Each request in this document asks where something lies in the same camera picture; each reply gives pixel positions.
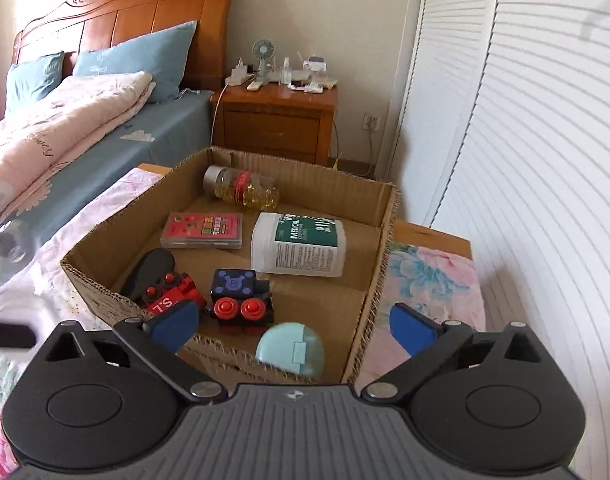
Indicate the light blue round case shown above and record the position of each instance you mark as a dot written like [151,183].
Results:
[292,347]

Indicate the wooden bed headboard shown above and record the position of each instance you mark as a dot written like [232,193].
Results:
[77,26]

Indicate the blue bed sheet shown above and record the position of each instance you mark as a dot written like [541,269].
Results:
[162,134]

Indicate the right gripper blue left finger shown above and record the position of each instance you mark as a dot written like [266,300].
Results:
[155,343]

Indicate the white plastic bottle green label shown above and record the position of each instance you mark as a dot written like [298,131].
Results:
[295,244]

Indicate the blue pillow right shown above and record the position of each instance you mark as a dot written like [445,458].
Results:
[162,54]

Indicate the clear bottle yellow capsules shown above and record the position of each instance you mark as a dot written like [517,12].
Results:
[241,187]

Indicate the clear spray bottle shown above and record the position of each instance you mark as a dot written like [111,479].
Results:
[286,73]

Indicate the blue pillow left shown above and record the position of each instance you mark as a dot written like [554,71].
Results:
[32,81]

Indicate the wooden nightstand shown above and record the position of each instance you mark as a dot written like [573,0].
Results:
[275,120]

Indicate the red playing card case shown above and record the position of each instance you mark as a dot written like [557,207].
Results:
[191,230]

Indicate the wall power outlet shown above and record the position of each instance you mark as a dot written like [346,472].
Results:
[371,122]

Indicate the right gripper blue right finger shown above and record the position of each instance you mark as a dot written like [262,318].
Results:
[415,329]

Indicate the red toy train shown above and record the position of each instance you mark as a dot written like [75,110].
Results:
[168,291]

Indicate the white power strip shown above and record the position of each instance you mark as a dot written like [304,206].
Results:
[239,75]

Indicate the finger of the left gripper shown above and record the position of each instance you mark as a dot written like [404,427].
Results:
[16,336]

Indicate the cardboard box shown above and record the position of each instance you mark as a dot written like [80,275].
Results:
[340,310]

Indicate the small green desk fan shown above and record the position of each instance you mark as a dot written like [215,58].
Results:
[264,52]

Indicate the pink floral quilt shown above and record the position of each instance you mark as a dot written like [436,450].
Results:
[39,141]

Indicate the black cube toy red wheels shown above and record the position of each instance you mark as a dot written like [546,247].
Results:
[241,302]

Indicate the blue pillow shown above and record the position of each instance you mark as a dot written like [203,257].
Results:
[162,54]
[32,81]

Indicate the white louvered closet door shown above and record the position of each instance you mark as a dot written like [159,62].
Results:
[504,139]

